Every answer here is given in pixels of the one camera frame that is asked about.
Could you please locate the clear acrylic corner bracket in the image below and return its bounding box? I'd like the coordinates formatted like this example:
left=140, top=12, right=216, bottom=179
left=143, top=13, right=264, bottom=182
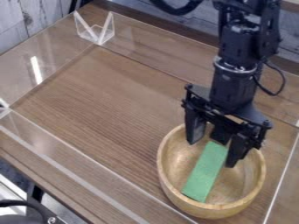
left=74, top=11, right=115, bottom=46

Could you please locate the clear acrylic front wall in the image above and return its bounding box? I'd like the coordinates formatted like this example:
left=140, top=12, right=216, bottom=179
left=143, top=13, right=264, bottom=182
left=0, top=108, right=196, bottom=224

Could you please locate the wooden bowl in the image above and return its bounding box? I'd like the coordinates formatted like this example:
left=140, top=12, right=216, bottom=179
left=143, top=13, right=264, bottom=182
left=156, top=125, right=267, bottom=220

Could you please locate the black table leg bracket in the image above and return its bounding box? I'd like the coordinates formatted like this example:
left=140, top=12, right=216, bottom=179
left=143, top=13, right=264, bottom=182
left=27, top=182, right=67, bottom=224

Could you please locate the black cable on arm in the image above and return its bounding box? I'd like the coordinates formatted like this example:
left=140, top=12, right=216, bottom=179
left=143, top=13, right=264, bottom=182
left=150, top=0, right=287, bottom=97

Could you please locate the black cable lower left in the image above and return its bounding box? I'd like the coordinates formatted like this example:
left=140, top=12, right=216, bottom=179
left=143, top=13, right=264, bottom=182
left=0, top=199, right=51, bottom=218

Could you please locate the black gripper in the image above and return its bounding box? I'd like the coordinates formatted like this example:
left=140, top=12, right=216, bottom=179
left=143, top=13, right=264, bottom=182
left=182, top=57, right=272, bottom=168

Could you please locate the small black square block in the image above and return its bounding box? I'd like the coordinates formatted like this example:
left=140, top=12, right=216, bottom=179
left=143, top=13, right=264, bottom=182
left=210, top=125, right=232, bottom=145

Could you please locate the green foam stick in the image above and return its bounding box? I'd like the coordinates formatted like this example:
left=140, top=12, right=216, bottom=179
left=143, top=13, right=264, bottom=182
left=182, top=141, right=228, bottom=203

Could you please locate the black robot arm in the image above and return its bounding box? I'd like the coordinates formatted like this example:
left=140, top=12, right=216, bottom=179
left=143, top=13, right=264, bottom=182
left=182, top=0, right=282, bottom=168

